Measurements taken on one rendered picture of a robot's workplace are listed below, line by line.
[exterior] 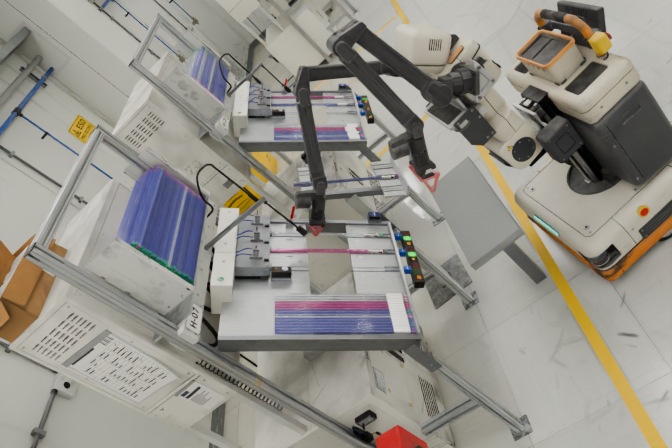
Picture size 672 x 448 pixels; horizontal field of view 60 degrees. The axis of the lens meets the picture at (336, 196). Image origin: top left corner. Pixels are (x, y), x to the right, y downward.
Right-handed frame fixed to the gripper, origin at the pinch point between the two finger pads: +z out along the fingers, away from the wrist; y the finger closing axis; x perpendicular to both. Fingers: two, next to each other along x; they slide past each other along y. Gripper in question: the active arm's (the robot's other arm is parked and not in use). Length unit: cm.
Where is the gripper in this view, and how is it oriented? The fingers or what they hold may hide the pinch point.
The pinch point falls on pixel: (315, 233)
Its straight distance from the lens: 252.8
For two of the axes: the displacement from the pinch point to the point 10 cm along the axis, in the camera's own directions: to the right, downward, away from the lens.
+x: 9.9, 0.3, 1.3
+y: 0.9, 5.6, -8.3
